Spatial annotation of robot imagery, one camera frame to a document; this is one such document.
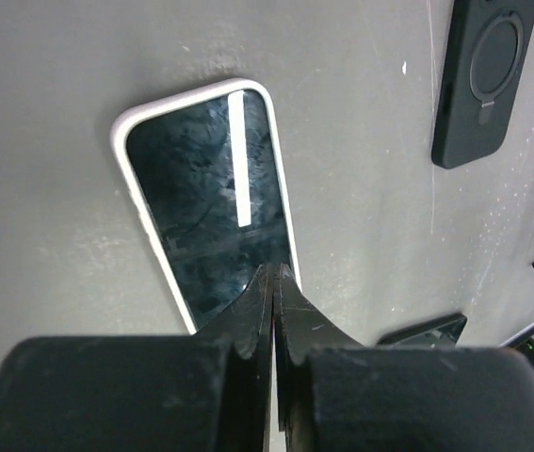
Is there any beige phone case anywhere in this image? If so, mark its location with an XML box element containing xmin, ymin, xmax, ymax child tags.
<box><xmin>109</xmin><ymin>77</ymin><xmax>302</xmax><ymax>336</ymax></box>

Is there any black phone case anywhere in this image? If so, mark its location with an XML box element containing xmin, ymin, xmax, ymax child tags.
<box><xmin>431</xmin><ymin>0</ymin><xmax>534</xmax><ymax>170</ymax></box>

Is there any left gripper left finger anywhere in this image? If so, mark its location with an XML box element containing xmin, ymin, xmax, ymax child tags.
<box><xmin>0</xmin><ymin>265</ymin><xmax>274</xmax><ymax>451</ymax></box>

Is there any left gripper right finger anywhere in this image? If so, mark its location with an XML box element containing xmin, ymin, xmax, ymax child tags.
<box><xmin>273</xmin><ymin>266</ymin><xmax>534</xmax><ymax>451</ymax></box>

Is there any black smartphone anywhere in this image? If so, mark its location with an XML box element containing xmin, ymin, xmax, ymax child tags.
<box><xmin>377</xmin><ymin>313</ymin><xmax>467</xmax><ymax>348</ymax></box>

